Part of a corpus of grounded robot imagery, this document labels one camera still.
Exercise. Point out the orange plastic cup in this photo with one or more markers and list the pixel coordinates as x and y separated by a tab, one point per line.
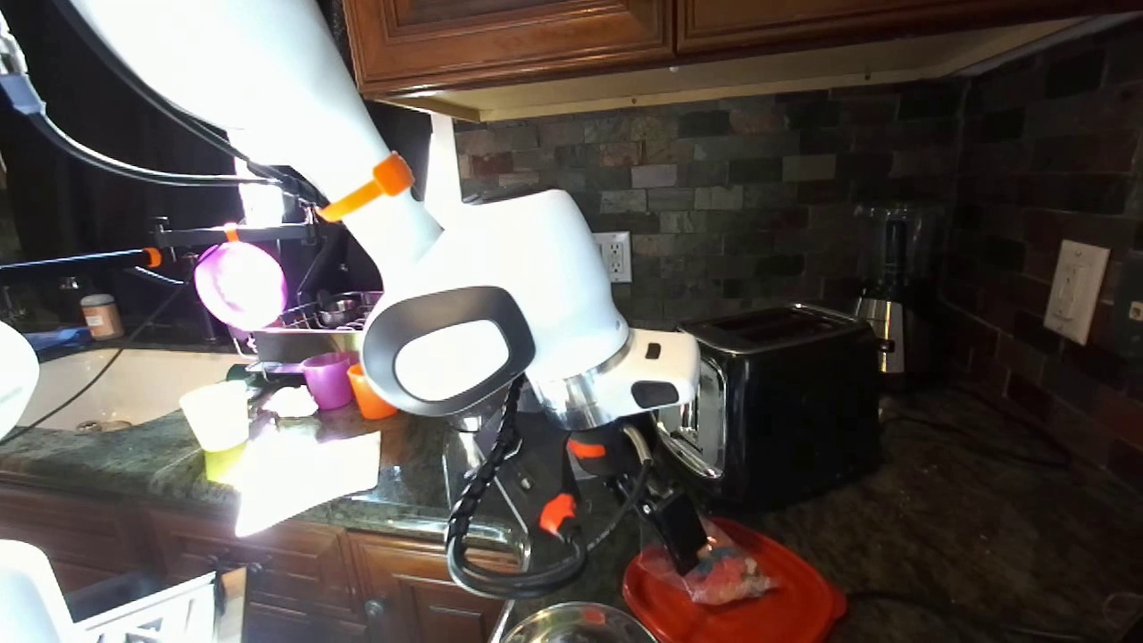
365	400

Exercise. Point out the silver metal bowl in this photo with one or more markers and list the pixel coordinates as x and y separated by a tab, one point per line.
575	626

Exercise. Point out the grey wall outlet plate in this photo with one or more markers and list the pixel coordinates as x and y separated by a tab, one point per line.
1135	313

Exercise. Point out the small white dish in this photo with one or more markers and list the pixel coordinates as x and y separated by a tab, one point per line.
292	400

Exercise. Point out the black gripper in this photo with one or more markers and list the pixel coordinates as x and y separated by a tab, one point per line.
620	464

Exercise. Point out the red plastic container lid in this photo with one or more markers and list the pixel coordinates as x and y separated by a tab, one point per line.
796	609

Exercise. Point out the white plastic cup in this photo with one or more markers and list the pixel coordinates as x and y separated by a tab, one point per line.
215	414

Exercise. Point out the black camera mount rod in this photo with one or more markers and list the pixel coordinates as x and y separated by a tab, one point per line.
71	255

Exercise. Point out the wooden base cabinet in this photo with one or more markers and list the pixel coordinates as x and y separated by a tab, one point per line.
395	589

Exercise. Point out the yellow green plastic cup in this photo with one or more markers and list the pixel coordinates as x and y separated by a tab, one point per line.
223	464

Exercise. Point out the purple plastic cup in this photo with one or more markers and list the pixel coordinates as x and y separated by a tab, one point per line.
325	380

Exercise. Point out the black toaster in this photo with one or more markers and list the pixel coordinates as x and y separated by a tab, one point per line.
796	404

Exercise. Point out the dark blender with silver base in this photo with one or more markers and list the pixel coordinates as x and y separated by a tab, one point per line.
887	322

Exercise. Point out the small brown jar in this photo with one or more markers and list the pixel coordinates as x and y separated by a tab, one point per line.
102	318

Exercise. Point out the white paper towel roll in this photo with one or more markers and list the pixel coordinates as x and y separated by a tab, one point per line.
444	164

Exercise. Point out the white wall switch plate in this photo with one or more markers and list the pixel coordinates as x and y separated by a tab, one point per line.
1077	292

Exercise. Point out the white paper sheet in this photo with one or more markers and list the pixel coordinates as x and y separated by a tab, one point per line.
304	476

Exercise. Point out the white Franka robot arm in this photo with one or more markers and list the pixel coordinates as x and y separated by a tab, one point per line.
524	272

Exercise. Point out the white plastic crate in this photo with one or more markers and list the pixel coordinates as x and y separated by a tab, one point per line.
129	612

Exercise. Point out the purple plastic bowl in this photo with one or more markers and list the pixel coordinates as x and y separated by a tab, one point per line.
236	288

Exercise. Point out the white wall outlet plate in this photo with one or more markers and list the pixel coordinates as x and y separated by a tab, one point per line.
616	260

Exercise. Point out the clear bag of gummy bears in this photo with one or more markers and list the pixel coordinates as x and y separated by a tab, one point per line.
727	578

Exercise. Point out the metal dish pan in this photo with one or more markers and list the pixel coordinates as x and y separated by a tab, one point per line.
299	342

